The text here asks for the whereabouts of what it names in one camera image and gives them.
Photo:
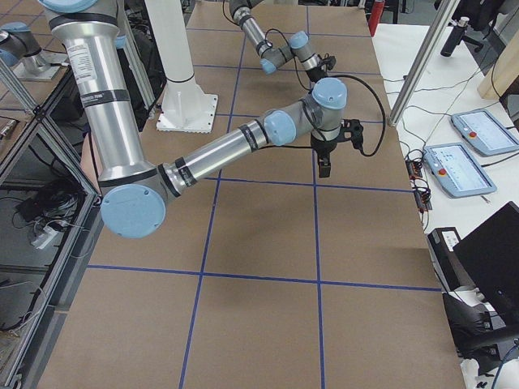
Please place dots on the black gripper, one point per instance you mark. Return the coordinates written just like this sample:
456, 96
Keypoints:
323, 146
315, 75

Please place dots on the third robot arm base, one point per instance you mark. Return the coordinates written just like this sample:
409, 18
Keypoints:
21, 51

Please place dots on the black monitor arm base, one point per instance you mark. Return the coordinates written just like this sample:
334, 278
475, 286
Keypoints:
478, 334

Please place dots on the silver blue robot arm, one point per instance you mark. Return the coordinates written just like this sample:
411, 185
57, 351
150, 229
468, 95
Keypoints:
298, 47
135, 192

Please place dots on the orange black electronics board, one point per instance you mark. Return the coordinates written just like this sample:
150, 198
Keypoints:
414, 163

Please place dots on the near teach pendant tablet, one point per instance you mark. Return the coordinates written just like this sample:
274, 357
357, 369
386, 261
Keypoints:
456, 170

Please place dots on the teach pendant tablet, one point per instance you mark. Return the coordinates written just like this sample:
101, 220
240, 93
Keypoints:
484, 132
456, 170

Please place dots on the black drink bottle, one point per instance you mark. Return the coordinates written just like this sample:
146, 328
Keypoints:
455, 37

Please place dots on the far teach pendant tablet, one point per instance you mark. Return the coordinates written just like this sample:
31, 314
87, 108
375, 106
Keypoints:
484, 132

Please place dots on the black box with label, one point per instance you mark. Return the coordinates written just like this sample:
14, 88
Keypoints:
451, 274

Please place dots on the wooden board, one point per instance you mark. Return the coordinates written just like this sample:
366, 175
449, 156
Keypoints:
504, 72

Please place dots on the black laptop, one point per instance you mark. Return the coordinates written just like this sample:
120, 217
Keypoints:
489, 254

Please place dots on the seated person in black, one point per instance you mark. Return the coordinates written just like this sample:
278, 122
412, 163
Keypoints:
90, 161

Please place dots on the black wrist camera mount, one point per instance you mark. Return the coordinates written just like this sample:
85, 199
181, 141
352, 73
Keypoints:
352, 131

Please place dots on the white camera stand column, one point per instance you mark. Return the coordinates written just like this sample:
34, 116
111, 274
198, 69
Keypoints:
185, 106

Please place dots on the aluminium frame post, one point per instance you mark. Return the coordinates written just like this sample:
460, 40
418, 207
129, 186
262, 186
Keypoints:
423, 56

